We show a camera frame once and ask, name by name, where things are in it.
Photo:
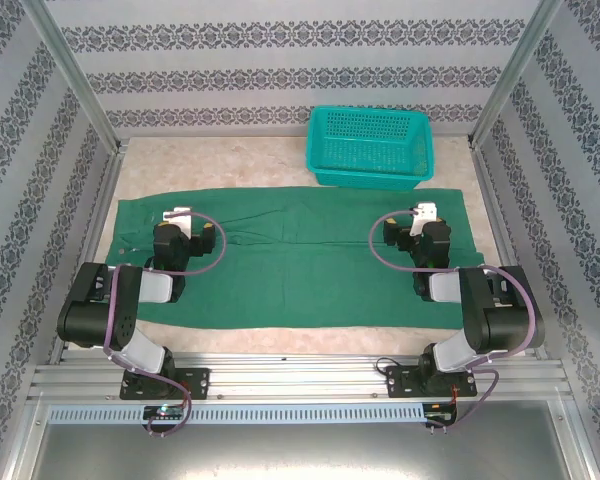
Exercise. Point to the green long pants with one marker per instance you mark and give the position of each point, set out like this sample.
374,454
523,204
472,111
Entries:
300,280

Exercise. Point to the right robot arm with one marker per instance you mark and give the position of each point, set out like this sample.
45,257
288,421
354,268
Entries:
505,310

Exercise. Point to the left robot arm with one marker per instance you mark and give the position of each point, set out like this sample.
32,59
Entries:
95,310

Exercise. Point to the teal plastic basket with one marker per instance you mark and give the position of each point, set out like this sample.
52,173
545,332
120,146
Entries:
360,142

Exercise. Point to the small circuit board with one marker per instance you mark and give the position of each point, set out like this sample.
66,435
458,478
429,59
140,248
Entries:
440,411
164,412

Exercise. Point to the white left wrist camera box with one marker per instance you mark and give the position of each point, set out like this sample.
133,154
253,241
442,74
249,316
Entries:
177,213

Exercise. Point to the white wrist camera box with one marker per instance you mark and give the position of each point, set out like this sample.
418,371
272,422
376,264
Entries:
424,214
177,213

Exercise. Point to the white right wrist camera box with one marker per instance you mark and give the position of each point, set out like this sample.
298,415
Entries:
424,214

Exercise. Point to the aluminium side rail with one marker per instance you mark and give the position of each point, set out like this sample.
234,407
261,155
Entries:
500,220
97,225

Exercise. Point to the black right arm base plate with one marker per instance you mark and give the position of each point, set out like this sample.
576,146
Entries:
402,382

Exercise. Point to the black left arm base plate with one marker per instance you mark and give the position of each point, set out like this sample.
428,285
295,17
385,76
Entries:
195,382

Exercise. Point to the aluminium mounting rail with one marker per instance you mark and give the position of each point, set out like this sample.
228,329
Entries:
295,375

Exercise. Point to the aluminium frame post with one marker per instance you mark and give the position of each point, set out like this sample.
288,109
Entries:
70,70
515,70

